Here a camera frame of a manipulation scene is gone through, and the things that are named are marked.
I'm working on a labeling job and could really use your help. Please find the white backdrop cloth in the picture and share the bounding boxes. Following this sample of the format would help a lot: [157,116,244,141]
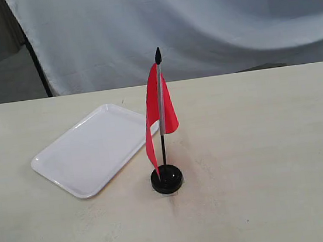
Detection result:
[7,0,323,95]

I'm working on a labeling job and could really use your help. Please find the red flag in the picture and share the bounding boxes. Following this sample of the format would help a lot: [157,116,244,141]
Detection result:
[145,48,179,175]

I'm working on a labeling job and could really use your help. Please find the black backdrop stand pole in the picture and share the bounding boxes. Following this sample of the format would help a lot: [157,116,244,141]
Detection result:
[20,28,53,98]

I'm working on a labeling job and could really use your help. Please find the black round flag base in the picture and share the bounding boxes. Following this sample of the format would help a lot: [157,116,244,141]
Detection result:
[150,164,183,195]

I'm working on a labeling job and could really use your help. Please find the white rectangular plastic tray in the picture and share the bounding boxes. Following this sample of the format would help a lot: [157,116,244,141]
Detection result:
[30,104,146,199]

